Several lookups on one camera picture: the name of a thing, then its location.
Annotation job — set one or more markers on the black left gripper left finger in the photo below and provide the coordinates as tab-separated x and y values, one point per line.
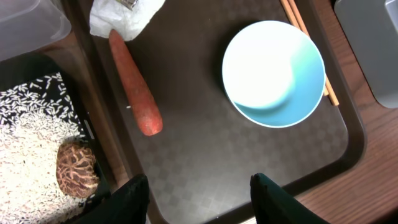
128	204

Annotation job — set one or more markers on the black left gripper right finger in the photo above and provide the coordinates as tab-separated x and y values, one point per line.
272	204

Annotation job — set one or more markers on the brown shiitake mushroom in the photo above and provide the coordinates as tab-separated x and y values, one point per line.
75	170

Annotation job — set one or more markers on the white rice grains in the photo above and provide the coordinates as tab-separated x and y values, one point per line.
36	117

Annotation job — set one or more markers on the small light blue bowl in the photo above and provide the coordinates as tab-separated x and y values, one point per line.
273	74

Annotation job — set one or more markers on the black waste tray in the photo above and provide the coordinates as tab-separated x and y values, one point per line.
23	69

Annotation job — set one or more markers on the grey dishwasher rack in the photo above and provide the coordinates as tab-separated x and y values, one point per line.
371	29

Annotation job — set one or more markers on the brown plastic tray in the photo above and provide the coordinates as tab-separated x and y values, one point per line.
200	164

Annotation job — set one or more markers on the orange carrot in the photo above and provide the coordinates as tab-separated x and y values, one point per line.
143	105

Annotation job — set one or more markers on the crumpled aluminium foil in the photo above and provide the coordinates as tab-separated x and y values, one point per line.
128	3

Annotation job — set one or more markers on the clear plastic bin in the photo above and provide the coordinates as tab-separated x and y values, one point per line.
28	25

